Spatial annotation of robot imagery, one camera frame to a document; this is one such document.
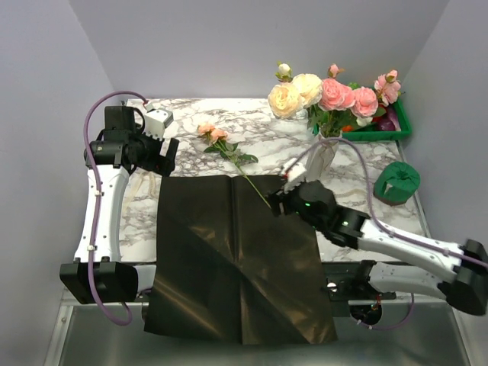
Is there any green rolled cloth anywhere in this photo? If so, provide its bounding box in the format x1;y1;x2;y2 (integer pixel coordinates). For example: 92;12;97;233
374;161;421;206

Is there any small peach rose stem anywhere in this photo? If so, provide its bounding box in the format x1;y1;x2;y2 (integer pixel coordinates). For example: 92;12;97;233
197;123;271;208

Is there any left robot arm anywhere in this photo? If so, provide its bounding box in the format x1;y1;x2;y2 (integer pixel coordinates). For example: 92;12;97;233
59;106;179;304

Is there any jute twine on vase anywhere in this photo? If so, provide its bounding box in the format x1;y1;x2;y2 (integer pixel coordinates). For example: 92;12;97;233
313;142;338;174

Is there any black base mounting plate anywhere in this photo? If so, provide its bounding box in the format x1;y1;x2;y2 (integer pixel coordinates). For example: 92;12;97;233
114;262;397;319

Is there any green plastic bin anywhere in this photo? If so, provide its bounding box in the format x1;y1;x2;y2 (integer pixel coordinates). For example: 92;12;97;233
312;86;413;143

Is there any black wrapping paper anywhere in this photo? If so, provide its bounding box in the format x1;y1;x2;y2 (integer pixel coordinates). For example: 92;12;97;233
145;175;337;345

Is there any cream rose stem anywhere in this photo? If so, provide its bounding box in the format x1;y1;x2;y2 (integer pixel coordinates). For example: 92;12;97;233
268;63;323;119

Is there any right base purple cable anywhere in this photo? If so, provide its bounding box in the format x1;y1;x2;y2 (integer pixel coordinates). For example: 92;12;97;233
356;291;416;331

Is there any large pink rose stem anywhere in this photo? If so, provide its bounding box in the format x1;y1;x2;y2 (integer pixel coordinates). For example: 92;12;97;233
307;63;355;137

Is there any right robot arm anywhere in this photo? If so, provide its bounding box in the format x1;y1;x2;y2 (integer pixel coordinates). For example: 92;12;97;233
268;181;487;316

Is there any cream ribbon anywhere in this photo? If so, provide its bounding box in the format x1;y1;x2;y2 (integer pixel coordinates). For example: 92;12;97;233
124;171;161;209

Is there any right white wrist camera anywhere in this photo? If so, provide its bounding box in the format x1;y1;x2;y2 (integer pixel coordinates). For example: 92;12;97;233
279;159;307;192

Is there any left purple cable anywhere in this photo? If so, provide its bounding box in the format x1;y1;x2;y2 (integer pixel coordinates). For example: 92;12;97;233
83;91;149;326

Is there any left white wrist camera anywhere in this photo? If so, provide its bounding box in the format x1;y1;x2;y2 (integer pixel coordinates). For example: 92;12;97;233
143;109;174;140

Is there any white ribbed vase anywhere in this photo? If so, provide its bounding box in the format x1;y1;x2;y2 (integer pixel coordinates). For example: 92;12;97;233
306;133;339;181

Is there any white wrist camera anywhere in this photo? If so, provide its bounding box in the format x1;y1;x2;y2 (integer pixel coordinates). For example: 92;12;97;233
143;109;174;140
279;159;307;192

